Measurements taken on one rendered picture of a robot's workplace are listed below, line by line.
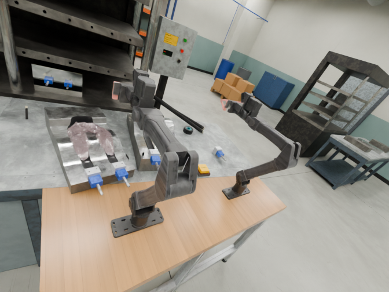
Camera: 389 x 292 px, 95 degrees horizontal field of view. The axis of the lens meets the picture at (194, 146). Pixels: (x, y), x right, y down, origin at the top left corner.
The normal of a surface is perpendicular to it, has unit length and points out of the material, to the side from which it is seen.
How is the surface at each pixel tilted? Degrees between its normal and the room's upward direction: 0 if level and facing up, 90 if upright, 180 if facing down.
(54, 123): 80
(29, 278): 0
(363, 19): 90
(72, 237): 0
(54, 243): 0
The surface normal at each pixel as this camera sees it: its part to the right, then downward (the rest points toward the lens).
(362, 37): -0.84, -0.01
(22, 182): 0.35, -0.78
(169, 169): 0.60, 0.22
